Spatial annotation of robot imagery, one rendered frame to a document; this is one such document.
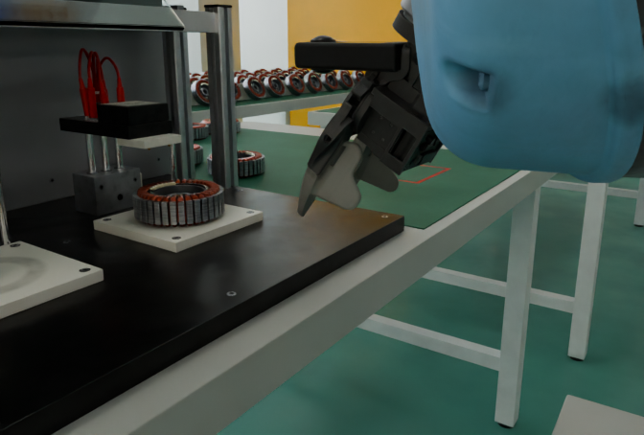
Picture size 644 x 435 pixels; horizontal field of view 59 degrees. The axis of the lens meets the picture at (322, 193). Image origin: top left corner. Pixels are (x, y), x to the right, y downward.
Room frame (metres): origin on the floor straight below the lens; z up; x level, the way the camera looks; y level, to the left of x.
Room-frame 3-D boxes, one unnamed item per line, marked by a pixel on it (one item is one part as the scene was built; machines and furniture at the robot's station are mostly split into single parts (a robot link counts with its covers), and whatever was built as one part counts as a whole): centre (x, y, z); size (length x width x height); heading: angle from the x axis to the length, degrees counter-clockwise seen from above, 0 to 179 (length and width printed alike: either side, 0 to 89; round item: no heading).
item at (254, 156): (1.10, 0.17, 0.77); 0.11 x 0.11 x 0.04
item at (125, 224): (0.70, 0.18, 0.78); 0.15 x 0.15 x 0.01; 56
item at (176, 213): (0.70, 0.18, 0.80); 0.11 x 0.11 x 0.04
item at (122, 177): (0.78, 0.30, 0.80); 0.07 x 0.05 x 0.06; 146
